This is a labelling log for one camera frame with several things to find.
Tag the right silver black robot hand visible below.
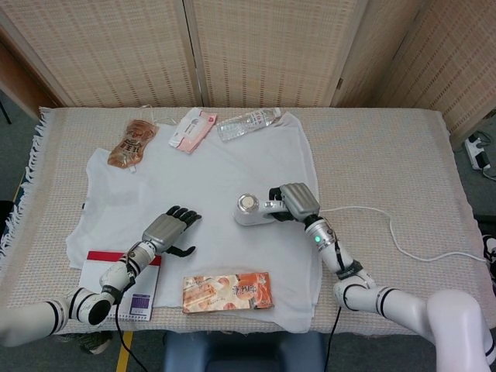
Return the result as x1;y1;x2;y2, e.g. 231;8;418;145
267;183;322;226

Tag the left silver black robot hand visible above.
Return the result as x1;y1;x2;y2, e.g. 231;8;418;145
142;205;203;259

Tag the white handheld iron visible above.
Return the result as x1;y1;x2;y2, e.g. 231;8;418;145
232;192;295;227

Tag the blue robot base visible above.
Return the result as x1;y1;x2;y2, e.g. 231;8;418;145
162;331;327;372

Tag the red spiral desk calendar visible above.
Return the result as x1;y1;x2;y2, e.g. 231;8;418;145
77;250;163;312

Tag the white t-shirt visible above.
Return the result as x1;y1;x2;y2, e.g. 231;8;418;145
64;111;325;333

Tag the orange egg roll box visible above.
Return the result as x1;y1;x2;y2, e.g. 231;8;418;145
181;271;275;314

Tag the brown sauce pouch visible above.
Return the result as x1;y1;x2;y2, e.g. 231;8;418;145
107;119;160;174

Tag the beige woven tablecloth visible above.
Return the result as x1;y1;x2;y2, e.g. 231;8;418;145
0;105;490;335

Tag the clear plastic water bottle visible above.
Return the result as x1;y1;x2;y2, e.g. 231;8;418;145
215;107;283;143

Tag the pink wet wipes pack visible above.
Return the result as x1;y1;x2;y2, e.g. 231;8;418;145
167;108;218;155

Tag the woven folding screen panel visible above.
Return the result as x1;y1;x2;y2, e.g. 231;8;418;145
387;0;496;145
332;0;441;109
0;0;199;109
184;0;360;109

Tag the white power strip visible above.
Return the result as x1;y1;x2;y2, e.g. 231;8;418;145
463;131;494;171

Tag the brown wooden door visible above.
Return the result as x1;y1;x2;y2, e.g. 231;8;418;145
0;38;61;117

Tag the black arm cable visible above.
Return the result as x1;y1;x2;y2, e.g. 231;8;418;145
111;270;147;372
324;239;352;372

